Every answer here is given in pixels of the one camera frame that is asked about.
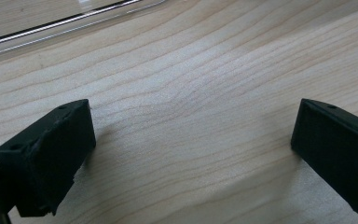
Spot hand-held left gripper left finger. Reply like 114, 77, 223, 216
0, 98, 97, 218

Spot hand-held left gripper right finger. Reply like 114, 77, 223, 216
290, 98, 358, 216

